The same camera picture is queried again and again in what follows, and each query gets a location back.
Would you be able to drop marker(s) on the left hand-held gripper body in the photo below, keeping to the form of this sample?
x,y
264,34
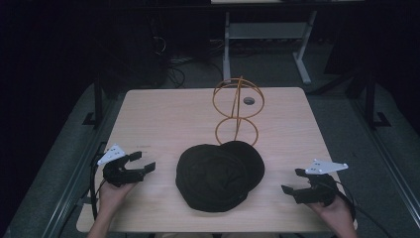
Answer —
x,y
119,175

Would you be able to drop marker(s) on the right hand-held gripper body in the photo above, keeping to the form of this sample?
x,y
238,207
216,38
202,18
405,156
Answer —
x,y
322,193

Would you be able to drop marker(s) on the black hat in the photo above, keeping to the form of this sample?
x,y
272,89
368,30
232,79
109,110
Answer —
x,y
214,178

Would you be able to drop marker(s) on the person's left hand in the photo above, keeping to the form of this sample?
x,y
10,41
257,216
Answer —
x,y
111,198

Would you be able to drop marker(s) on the person's right hand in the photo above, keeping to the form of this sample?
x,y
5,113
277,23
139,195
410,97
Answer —
x,y
336,213

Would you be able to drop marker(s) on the dark computer tower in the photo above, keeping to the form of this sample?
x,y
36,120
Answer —
x,y
138,49

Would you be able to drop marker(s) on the black metal stand post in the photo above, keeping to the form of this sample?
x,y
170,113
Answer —
x,y
98,99
371,102

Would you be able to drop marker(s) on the grey metal desk frame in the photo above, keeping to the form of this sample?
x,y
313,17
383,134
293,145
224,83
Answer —
x,y
264,30

